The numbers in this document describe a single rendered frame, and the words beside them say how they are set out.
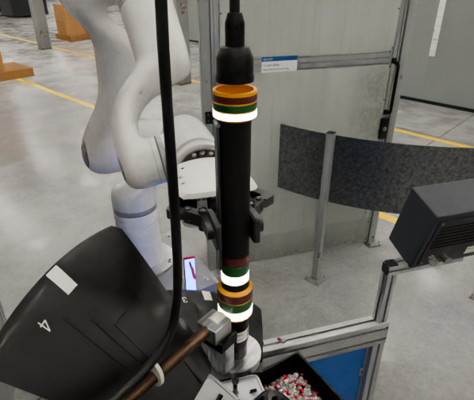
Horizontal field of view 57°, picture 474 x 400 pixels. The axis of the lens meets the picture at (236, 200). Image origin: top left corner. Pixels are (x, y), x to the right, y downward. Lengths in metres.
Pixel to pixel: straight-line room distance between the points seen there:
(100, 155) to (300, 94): 1.61
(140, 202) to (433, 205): 0.73
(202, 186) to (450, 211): 0.73
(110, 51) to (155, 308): 0.61
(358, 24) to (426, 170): 0.86
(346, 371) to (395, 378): 0.96
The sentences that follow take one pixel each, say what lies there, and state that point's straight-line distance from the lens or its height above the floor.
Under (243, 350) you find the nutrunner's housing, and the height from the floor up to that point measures 1.29.
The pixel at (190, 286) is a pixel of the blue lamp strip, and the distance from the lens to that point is 0.97.
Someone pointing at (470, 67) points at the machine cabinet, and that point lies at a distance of 6.62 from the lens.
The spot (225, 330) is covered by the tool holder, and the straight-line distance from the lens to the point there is 0.54.
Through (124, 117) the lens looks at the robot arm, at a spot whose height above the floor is 1.54.
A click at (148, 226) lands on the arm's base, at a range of 1.20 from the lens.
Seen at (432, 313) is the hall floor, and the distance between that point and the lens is 2.77.
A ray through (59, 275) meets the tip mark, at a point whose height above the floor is 1.44.
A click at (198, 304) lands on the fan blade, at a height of 1.18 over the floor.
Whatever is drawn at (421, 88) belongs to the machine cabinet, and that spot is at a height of 0.20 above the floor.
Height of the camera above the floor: 1.74
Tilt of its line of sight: 28 degrees down
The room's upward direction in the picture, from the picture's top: straight up
